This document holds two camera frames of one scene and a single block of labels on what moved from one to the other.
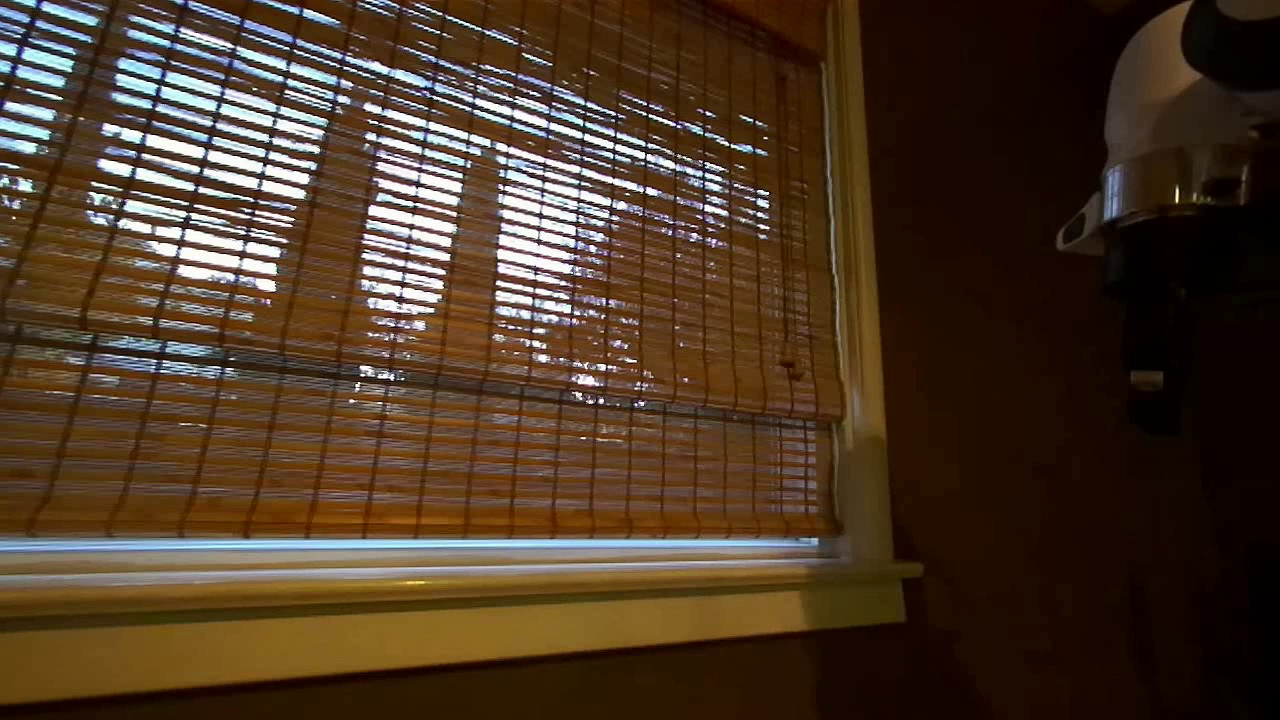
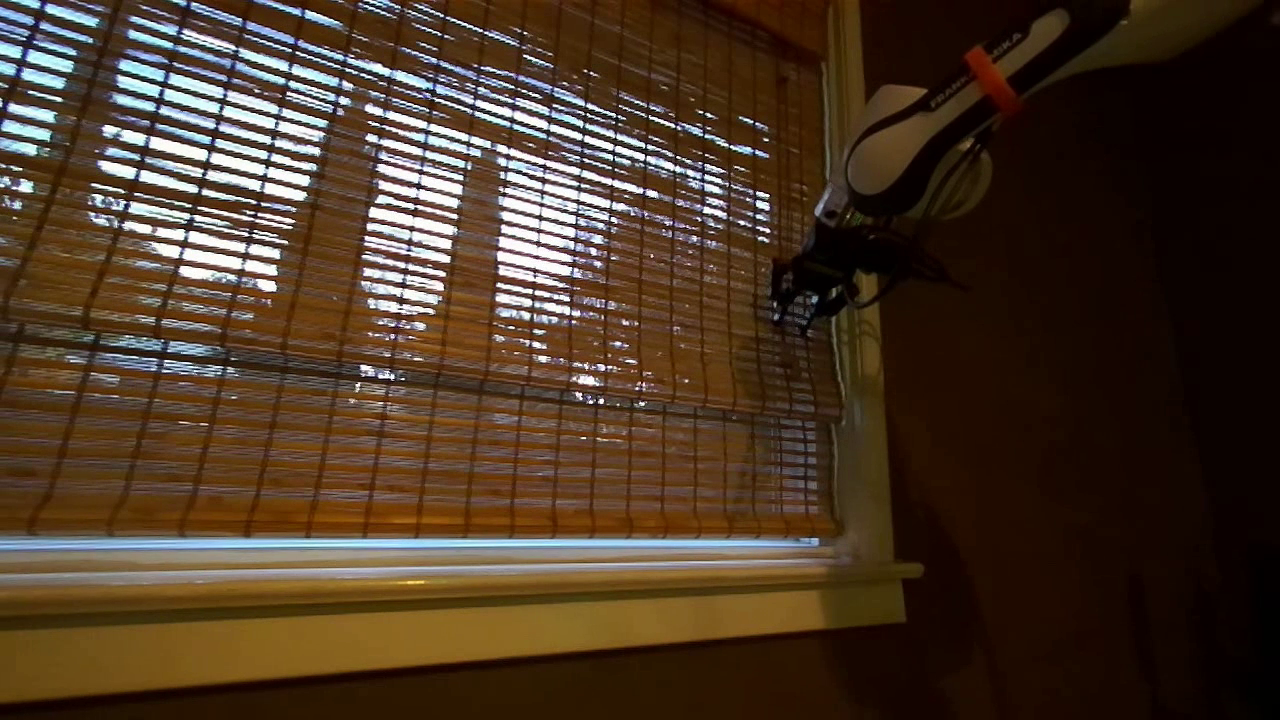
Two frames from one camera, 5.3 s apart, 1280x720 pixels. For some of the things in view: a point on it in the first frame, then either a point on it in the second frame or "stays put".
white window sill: (83, 629) stays put
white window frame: (864, 516) stays put
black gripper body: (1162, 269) -> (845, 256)
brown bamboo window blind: (288, 269) stays put
